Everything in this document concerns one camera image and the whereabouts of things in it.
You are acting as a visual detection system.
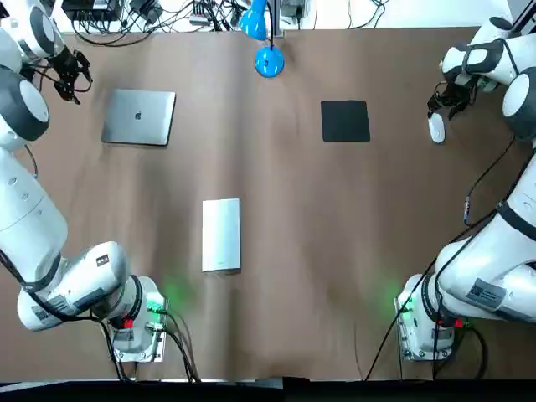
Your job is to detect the white computer mouse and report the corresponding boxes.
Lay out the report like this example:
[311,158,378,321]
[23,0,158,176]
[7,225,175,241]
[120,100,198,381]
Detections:
[427,113,446,145]

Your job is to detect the grey usb hub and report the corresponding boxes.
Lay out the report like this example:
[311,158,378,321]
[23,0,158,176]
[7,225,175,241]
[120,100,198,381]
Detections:
[190,2,219,26]

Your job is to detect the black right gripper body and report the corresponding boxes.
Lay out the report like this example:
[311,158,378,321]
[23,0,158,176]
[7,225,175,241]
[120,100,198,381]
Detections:
[444,80,478,106]

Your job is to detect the black mouse pad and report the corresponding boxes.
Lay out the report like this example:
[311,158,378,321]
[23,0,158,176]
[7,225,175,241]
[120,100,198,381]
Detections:
[320,100,371,143]

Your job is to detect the aluminium profile post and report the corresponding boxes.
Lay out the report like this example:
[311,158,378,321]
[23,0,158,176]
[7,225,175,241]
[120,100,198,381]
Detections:
[272,0,286,39]

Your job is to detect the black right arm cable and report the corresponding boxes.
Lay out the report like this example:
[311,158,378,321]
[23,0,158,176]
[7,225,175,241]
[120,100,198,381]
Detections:
[363,133,517,383]

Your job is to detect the blue desk lamp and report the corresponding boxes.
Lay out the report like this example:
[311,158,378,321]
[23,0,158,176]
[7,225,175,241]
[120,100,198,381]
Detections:
[238,0,286,80]

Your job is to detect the black docking box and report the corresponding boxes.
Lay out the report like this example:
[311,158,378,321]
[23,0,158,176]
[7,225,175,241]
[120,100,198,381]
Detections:
[62,0,123,21]

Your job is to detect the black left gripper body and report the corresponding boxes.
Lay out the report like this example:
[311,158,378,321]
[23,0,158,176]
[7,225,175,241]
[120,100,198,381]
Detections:
[49,46,81,85]

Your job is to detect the black power adapter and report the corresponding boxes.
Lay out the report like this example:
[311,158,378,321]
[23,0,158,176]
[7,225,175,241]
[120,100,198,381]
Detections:
[129,0,162,24]

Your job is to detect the silver laptop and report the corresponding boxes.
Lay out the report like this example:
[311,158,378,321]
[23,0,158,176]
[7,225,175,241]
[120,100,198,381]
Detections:
[100,88,177,147]

